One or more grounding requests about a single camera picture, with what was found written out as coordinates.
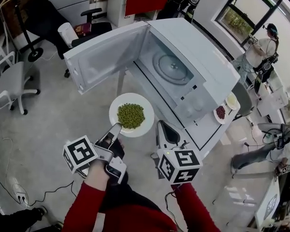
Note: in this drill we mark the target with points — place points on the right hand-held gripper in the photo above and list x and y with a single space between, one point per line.
181 165

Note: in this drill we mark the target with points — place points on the white plate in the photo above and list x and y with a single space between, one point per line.
147 107

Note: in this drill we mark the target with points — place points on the black framed window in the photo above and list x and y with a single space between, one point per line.
239 20

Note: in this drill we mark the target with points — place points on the person's right forearm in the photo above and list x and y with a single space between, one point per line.
195 207

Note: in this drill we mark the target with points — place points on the white power strip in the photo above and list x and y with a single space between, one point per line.
20 194

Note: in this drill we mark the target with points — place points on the white microwave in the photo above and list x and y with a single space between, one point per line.
176 33

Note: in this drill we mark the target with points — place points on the grey shell chair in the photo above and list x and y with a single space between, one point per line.
242 100

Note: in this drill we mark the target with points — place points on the small plate with red beans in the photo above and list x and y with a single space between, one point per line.
222 121

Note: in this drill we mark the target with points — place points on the white cylindrical bin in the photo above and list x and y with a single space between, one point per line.
67 33

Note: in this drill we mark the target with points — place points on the red beans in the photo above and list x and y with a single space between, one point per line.
220 112

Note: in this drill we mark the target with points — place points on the glass microwave turntable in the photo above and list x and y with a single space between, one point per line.
172 68

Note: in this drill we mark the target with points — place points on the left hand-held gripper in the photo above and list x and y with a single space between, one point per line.
81 153

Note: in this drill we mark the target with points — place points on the white desk with printed side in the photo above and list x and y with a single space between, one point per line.
270 202

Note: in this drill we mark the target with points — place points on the black office chair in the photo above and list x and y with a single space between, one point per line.
43 20

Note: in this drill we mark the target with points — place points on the white table with black lines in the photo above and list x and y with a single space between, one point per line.
207 139

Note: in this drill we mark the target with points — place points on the grey office chair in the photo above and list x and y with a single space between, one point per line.
10 81

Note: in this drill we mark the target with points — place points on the person's leg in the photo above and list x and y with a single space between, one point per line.
14 217

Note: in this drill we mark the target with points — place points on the person's left forearm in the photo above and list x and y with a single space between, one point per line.
84 202

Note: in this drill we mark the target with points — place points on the green pea food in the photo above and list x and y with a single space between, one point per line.
131 115

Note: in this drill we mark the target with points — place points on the person's torso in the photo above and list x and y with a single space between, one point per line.
135 216

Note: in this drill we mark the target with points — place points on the small plate with pale food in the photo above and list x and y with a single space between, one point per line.
234 106

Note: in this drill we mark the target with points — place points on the dark red book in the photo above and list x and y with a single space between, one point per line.
83 30

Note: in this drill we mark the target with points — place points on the black coat stand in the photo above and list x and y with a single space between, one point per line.
35 53

